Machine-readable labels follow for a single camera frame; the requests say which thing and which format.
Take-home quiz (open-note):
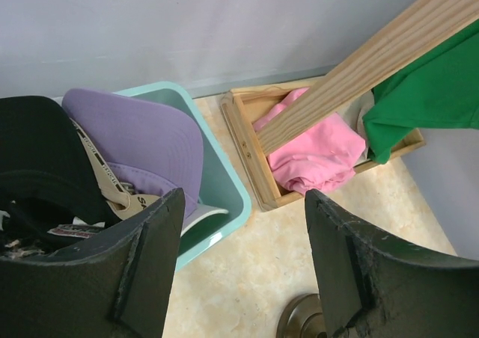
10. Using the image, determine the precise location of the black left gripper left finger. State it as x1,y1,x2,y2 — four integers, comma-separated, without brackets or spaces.
1,188,185,337

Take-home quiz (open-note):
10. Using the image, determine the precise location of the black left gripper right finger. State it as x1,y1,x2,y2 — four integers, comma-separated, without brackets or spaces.
305,190,478,337

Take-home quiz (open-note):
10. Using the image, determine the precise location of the black cap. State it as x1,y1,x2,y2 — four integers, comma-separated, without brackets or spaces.
1,96,120,254

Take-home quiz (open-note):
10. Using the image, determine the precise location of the purple cap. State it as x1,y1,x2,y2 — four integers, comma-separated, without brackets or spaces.
61,89,228,233

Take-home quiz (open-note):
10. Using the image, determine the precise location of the beige cap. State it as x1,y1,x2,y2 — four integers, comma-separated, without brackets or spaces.
71,119,159,221

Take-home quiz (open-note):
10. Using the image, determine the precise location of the pink cloth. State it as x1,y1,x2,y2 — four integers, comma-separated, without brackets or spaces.
267,110,365,194

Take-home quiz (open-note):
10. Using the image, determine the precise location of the teal plastic bin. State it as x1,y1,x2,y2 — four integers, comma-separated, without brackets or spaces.
117,82,251,271

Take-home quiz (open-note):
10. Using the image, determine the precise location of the cream cloth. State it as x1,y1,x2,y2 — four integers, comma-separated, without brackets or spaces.
338,91,374,165

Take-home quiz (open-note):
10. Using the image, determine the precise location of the wooden clothes rack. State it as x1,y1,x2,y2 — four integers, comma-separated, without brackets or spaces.
220,0,478,211

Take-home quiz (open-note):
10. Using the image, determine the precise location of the green tank top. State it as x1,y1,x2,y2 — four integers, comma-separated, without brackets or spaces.
364,22,478,164

